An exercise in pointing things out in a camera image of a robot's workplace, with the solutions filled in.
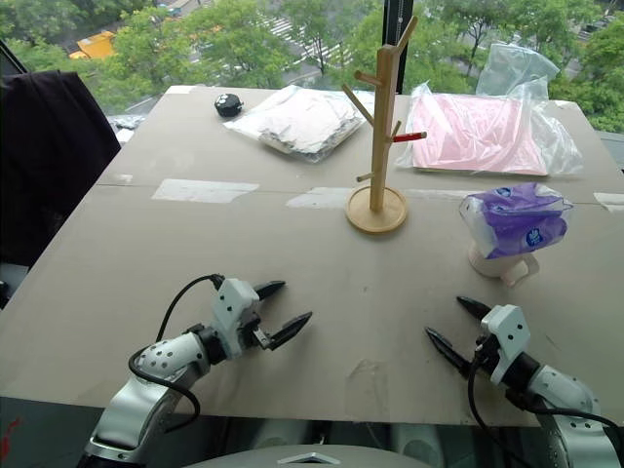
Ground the empty clear plastic bag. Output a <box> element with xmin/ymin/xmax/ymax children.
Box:
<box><xmin>475</xmin><ymin>42</ymin><xmax>562</xmax><ymax>99</ymax></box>

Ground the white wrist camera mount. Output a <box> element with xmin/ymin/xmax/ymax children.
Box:
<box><xmin>479</xmin><ymin>304</ymin><xmax>530</xmax><ymax>386</ymax></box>
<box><xmin>212</xmin><ymin>277</ymin><xmax>262</xmax><ymax>358</ymax></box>

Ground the dark garment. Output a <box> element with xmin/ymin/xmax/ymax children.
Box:
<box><xmin>0</xmin><ymin>70</ymin><xmax>123</xmax><ymax>269</ymax></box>

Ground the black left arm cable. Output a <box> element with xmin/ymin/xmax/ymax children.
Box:
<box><xmin>128</xmin><ymin>274</ymin><xmax>226</xmax><ymax>435</ymax></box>

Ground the black window frame post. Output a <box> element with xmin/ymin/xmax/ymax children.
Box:
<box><xmin>382</xmin><ymin>0</ymin><xmax>416</xmax><ymax>95</ymax></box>

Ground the purple tissue pack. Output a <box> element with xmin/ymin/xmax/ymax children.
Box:
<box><xmin>458</xmin><ymin>182</ymin><xmax>575</xmax><ymax>261</ymax></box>

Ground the wooden mug tree stand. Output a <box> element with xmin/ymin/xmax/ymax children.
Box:
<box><xmin>340</xmin><ymin>15</ymin><xmax>429</xmax><ymax>239</ymax></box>

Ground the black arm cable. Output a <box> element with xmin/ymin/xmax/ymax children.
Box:
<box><xmin>128</xmin><ymin>274</ymin><xmax>226</xmax><ymax>435</ymax></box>
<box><xmin>466</xmin><ymin>340</ymin><xmax>624</xmax><ymax>431</ymax></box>

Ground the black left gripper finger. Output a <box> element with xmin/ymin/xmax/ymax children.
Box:
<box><xmin>253</xmin><ymin>280</ymin><xmax>288</xmax><ymax>301</ymax></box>
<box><xmin>267</xmin><ymin>311</ymin><xmax>314</xmax><ymax>352</ymax></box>

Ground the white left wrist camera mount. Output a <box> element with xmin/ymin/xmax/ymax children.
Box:
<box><xmin>212</xmin><ymin>277</ymin><xmax>262</xmax><ymax>358</ymax></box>

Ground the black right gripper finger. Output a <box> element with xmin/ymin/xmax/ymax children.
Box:
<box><xmin>455</xmin><ymin>294</ymin><xmax>493</xmax><ymax>321</ymax></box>
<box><xmin>424</xmin><ymin>327</ymin><xmax>474</xmax><ymax>379</ymax></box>

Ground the clear tape patch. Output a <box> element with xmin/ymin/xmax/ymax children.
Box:
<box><xmin>150</xmin><ymin>177</ymin><xmax>260</xmax><ymax>204</ymax></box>
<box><xmin>593</xmin><ymin>191</ymin><xmax>624</xmax><ymax>214</ymax></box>

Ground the white cloth in plastic bag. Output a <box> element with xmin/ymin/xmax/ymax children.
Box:
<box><xmin>223</xmin><ymin>85</ymin><xmax>369</xmax><ymax>157</ymax></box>

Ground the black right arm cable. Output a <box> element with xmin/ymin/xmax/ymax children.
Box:
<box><xmin>466</xmin><ymin>340</ymin><xmax>624</xmax><ymax>431</ymax></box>

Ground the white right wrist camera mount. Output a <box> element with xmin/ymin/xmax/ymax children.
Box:
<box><xmin>479</xmin><ymin>304</ymin><xmax>530</xmax><ymax>386</ymax></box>

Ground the yellow truck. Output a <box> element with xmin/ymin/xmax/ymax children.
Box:
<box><xmin>67</xmin><ymin>29</ymin><xmax>119</xmax><ymax>61</ymax></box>

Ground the white mug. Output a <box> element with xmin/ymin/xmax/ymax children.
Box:
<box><xmin>467</xmin><ymin>242</ymin><xmax>541</xmax><ymax>289</ymax></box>

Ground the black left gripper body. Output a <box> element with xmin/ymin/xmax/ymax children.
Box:
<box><xmin>240</xmin><ymin>313</ymin><xmax>273</xmax><ymax>354</ymax></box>

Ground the pink cloth in plastic bag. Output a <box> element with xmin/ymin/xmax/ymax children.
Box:
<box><xmin>395</xmin><ymin>81</ymin><xmax>584</xmax><ymax>177</ymax></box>

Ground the grey robot torso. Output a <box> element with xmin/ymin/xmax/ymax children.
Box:
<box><xmin>184</xmin><ymin>442</ymin><xmax>433</xmax><ymax>468</ymax></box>

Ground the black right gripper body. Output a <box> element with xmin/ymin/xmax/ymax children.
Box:
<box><xmin>466</xmin><ymin>323</ymin><xmax>499</xmax><ymax>380</ymax></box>

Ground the black round paw-print object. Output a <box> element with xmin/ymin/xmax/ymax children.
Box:
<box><xmin>214</xmin><ymin>92</ymin><xmax>246</xmax><ymax>119</ymax></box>

